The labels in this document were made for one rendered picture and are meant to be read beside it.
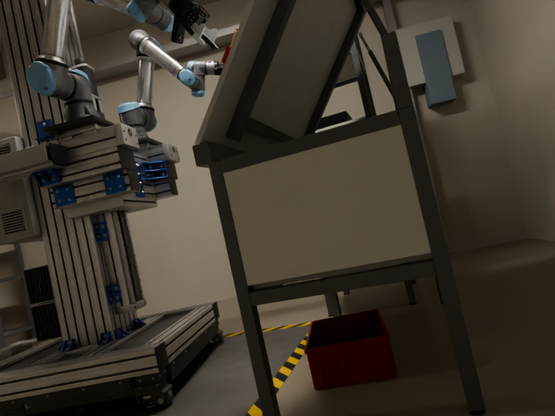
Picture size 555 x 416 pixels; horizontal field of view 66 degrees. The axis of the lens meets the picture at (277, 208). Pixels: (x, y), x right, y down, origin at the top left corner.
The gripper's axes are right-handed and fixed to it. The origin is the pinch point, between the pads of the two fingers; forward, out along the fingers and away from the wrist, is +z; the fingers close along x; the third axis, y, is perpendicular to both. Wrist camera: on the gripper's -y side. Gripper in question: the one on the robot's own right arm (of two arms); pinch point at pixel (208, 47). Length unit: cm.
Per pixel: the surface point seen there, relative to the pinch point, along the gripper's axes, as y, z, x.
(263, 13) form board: 23.4, 14.4, -13.3
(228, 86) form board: 2.6, 24.2, -21.2
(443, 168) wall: 11, 103, 260
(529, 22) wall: 119, 60, 207
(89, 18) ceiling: -117, -204, 179
